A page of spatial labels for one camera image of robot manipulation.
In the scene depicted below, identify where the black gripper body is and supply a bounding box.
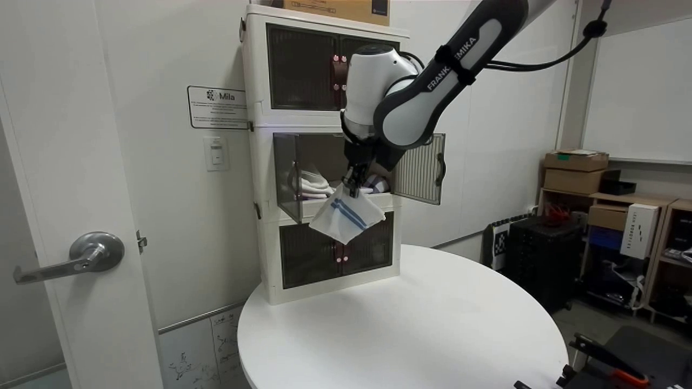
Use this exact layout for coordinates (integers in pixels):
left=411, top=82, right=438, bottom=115
left=344, top=139, right=404, bottom=190

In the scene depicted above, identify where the blue white checkered towel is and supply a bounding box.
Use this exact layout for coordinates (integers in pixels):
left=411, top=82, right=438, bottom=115
left=309, top=183, right=386, bottom=244

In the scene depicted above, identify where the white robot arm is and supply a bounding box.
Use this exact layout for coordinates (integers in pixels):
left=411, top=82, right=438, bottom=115
left=339, top=0, right=612, bottom=190

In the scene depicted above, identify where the white three-tier cabinet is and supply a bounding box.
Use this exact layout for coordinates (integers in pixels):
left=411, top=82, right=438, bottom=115
left=242, top=5, right=404, bottom=303

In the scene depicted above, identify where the cardboard box on cabinet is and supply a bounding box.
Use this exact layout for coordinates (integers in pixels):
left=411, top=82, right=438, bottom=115
left=284, top=0, right=389, bottom=27

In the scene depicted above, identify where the black crate stack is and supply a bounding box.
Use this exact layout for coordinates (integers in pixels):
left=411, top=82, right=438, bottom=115
left=505, top=219, right=584, bottom=313

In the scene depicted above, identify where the cardboard box on shelf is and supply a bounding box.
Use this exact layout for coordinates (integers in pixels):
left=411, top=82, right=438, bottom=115
left=543, top=151, right=611, bottom=194

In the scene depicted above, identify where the white product box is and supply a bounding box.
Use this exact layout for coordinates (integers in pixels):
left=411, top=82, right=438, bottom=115
left=622, top=203, right=661, bottom=259

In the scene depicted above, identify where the wooden storage shelf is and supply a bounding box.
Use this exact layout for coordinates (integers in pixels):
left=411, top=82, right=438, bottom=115
left=538, top=190, right=692, bottom=326

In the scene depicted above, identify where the white door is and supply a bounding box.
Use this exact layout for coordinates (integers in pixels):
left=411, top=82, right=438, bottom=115
left=0, top=0, right=162, bottom=389

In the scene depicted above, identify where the white light switch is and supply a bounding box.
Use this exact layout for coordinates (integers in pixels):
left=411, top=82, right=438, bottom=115
left=206, top=139, right=228, bottom=174

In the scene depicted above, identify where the white wall sign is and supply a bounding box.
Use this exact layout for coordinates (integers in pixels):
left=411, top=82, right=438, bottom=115
left=187, top=86, right=248, bottom=129

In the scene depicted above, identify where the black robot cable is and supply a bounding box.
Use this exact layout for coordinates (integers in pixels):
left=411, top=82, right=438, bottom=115
left=483, top=0, right=614, bottom=73

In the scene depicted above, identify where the silver door lever handle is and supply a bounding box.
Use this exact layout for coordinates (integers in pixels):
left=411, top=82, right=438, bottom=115
left=13, top=232, right=126, bottom=284

